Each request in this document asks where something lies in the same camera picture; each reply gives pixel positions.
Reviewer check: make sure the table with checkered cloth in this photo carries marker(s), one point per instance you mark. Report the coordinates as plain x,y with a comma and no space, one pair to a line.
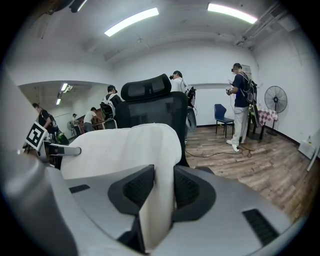
266,116

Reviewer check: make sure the white box by wall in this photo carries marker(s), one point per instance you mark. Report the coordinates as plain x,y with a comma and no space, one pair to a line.
307,148

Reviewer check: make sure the white cloth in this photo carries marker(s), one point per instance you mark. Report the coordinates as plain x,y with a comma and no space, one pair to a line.
120,150

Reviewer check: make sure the black standing fan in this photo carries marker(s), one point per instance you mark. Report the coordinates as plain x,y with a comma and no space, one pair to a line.
275,98

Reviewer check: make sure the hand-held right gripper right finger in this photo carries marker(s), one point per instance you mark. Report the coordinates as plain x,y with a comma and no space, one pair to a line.
225,215

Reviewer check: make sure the ceiling pipe bundle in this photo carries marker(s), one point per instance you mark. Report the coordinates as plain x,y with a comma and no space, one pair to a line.
260,25

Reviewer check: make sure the blue chair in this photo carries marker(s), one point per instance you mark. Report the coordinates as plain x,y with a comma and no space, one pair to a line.
223,115

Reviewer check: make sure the wall poster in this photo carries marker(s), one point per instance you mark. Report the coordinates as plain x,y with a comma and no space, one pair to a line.
247,68

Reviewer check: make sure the black office chair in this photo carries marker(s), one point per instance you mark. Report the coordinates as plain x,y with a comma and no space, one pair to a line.
150,110

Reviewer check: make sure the black backpack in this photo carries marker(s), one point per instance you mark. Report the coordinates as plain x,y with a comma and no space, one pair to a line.
251,90
192,96

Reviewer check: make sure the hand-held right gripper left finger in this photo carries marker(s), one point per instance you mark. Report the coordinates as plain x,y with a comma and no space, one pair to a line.
95,197

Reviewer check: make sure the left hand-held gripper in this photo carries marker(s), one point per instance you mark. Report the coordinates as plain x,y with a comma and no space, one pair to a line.
36,136

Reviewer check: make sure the ceiling tube light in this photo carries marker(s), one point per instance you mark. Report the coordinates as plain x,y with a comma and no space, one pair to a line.
131,22
58,101
64,87
232,12

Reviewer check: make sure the wooden desk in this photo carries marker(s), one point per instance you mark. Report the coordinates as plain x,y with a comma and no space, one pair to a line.
98,122

